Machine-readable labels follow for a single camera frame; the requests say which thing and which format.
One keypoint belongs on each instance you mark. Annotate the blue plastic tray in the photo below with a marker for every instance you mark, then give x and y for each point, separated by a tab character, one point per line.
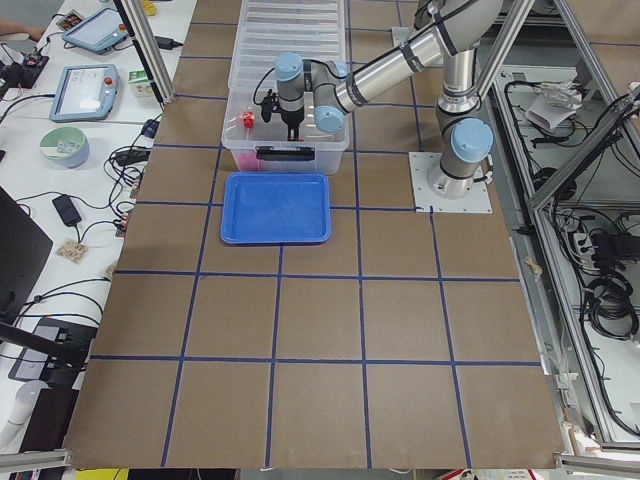
276	208

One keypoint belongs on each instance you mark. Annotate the green white carton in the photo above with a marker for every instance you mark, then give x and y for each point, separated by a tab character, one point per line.
139	84

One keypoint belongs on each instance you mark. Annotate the black box latch handle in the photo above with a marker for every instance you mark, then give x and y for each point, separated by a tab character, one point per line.
269	153

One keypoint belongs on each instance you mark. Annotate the red block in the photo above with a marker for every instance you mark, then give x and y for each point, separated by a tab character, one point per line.
248	119

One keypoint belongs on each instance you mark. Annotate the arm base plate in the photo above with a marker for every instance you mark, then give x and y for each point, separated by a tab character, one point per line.
435	192
401	36

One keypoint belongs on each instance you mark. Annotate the aluminium frame post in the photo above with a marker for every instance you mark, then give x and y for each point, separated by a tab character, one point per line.
140	31

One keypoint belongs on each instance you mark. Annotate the clear plastic box lid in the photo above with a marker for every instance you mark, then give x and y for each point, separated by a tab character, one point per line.
267	28

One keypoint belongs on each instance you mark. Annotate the black power adapter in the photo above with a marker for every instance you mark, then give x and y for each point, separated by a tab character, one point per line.
66	210

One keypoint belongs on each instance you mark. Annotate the black monitor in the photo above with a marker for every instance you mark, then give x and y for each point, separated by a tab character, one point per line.
25	249

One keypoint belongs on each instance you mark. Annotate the blue teach pendant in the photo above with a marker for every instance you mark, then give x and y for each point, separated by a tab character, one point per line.
85	93
98	33

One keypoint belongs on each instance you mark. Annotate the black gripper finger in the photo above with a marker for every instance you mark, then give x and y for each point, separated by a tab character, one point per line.
293	132

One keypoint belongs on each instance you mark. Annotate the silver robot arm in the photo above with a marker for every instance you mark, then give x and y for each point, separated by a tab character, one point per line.
433	65

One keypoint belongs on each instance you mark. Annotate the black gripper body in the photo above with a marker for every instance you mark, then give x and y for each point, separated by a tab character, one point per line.
290	117

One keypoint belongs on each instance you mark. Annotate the clear plastic storage box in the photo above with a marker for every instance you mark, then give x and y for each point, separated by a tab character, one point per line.
243	142

